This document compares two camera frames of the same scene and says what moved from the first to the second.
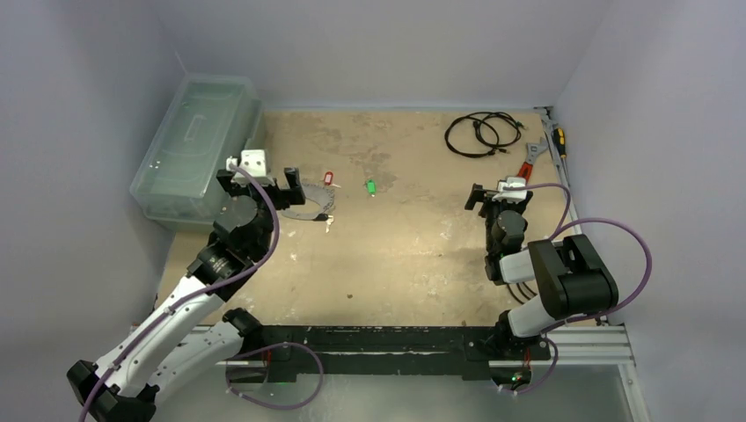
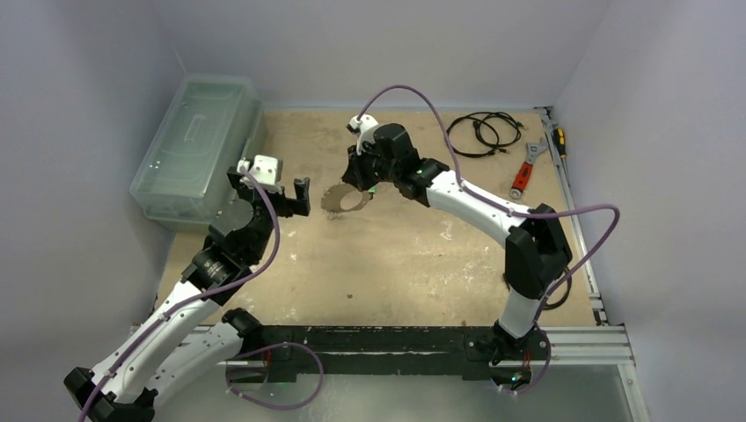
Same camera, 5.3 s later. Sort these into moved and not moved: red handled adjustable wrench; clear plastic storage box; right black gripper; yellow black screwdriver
Moved: right black gripper
Not moved: yellow black screwdriver; clear plastic storage box; red handled adjustable wrench
